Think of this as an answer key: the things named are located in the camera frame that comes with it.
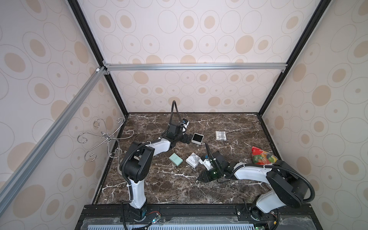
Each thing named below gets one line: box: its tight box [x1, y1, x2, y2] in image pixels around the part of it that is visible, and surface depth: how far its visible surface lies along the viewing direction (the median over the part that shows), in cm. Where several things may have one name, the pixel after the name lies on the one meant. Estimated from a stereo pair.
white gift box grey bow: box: [185, 151, 201, 169], surface depth 91 cm
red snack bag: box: [251, 146, 278, 165], surface depth 92 cm
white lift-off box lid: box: [215, 130, 227, 141], surface depth 105 cm
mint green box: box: [168, 152, 184, 167], surface depth 93 cm
